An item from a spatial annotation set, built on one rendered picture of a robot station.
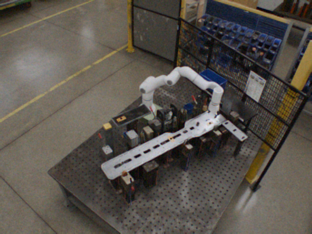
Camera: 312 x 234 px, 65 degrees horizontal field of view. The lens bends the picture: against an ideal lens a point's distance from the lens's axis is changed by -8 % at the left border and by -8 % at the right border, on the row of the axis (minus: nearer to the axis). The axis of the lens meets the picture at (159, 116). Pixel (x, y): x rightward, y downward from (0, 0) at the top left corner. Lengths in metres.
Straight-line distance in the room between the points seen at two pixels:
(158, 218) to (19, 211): 1.79
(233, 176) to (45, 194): 2.23
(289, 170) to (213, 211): 1.84
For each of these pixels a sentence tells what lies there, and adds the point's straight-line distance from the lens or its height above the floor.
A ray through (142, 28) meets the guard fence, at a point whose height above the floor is 0.63.
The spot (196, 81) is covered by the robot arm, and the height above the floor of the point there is 1.48.
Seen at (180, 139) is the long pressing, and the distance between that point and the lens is 2.52.
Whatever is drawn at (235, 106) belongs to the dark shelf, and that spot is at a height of 1.03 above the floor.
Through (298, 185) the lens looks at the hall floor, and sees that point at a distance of 3.93.
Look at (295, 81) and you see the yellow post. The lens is 2.63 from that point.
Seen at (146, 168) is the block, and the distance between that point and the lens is 2.25.
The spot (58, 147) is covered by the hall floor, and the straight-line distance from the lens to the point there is 3.90.
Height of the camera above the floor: 2.88
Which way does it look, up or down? 44 degrees down
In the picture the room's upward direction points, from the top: 4 degrees clockwise
